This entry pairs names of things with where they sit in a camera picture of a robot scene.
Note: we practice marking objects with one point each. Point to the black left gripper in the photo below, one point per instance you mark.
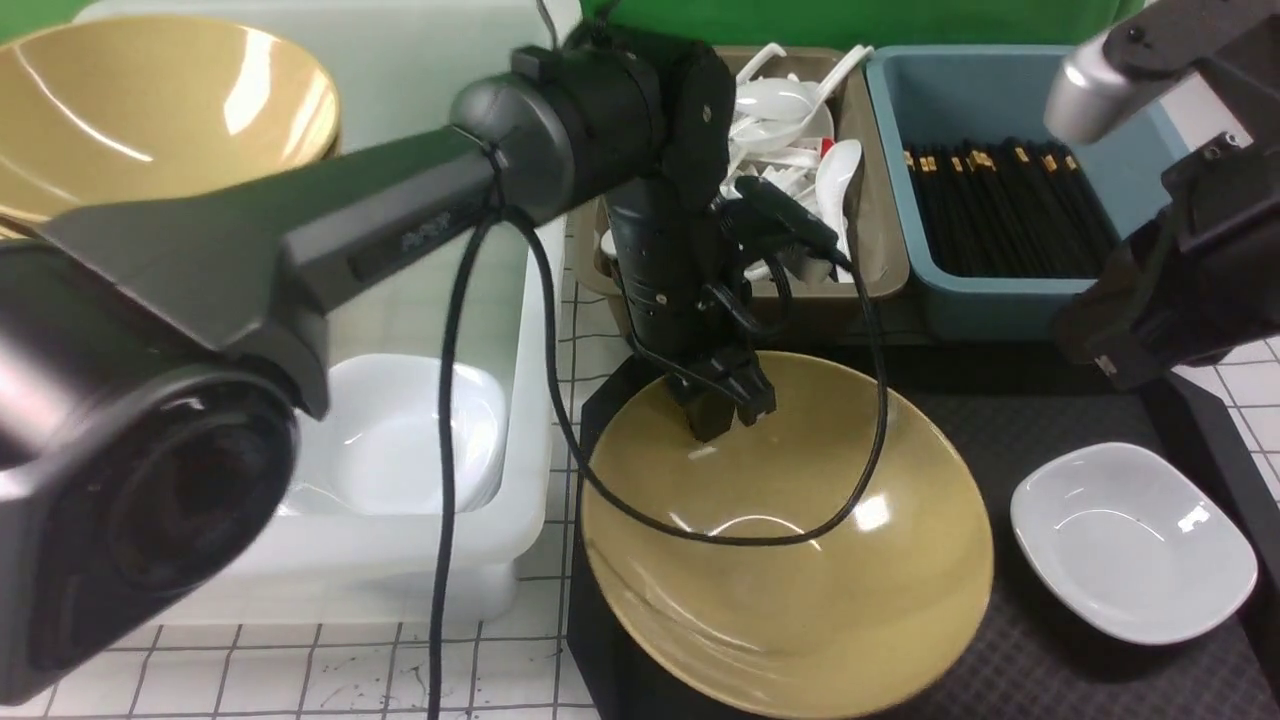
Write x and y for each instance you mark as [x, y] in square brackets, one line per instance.
[687, 301]

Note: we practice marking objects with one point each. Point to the tan noodle bowl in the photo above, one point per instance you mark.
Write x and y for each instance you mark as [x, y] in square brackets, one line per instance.
[862, 594]

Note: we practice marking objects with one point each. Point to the white square sauce dish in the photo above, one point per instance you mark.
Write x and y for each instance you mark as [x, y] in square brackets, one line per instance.
[1131, 546]

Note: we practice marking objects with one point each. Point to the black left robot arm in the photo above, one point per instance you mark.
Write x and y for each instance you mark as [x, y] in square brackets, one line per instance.
[156, 354]

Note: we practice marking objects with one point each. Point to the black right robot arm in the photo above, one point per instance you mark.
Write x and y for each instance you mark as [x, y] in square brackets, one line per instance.
[1200, 278]

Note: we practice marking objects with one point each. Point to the white spoon on pile top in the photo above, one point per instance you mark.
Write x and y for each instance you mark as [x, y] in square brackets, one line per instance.
[839, 163]

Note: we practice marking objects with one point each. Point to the pile of white spoons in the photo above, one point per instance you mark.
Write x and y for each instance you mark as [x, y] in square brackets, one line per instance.
[783, 123]

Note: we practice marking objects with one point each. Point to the black textured serving tray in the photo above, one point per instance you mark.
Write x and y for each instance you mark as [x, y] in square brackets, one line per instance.
[1008, 409]

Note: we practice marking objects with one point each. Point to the stacked white square dishes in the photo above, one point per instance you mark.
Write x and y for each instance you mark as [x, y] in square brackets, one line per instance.
[377, 452]

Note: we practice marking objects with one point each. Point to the blue plastic chopstick bin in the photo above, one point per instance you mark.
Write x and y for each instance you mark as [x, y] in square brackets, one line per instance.
[951, 93]

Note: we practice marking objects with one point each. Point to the bundle of black chopsticks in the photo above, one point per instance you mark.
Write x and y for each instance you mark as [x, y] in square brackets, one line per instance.
[1014, 209]

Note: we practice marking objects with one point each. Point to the large white plastic tub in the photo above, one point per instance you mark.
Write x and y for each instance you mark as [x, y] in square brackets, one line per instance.
[357, 536]

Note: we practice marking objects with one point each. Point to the stack of tan bowls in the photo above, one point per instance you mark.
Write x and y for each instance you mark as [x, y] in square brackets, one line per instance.
[153, 107]

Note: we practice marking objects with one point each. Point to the silver wrist camera cylinder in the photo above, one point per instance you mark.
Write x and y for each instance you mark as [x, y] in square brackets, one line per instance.
[1088, 97]

